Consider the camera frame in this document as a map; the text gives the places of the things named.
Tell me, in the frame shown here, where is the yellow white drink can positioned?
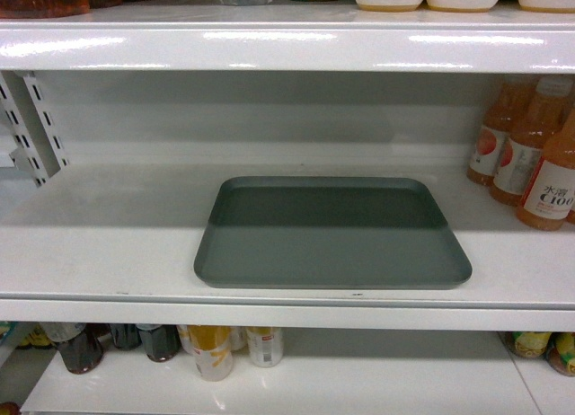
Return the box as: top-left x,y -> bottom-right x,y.
186,325 -> 233,382

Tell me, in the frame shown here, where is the dark drink bottle left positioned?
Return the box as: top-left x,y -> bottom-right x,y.
43,322 -> 103,375

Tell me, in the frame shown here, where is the white labelled drink bottle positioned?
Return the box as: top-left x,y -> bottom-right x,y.
246,327 -> 284,367

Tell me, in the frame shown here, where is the dark drink bottle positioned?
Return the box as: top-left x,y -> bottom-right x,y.
43,322 -> 103,375
109,323 -> 141,350
136,323 -> 181,362

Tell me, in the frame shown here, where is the yellow fruit jar right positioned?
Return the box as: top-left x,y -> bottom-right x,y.
545,332 -> 574,377

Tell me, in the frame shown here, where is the yellow fruit jar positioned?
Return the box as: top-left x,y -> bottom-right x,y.
503,331 -> 552,358
545,332 -> 574,377

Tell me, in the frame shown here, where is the grey rectangular serving tray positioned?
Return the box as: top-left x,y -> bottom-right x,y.
194,176 -> 473,290

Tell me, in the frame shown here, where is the white metal shelf unit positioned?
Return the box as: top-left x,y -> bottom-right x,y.
1,0 -> 574,414

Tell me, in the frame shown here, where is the red-brown container top left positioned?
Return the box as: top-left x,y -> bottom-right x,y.
1,0 -> 90,19

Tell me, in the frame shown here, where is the dark drink bottle middle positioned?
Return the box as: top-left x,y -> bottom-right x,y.
109,323 -> 141,350

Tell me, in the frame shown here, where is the orange juice bottle front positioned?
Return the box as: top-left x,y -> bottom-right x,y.
516,110 -> 574,231

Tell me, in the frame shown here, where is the dark drink bottle right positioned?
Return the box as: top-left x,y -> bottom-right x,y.
136,323 -> 181,362

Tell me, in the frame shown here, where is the yellow fruit jar left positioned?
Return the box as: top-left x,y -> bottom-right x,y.
503,331 -> 552,358

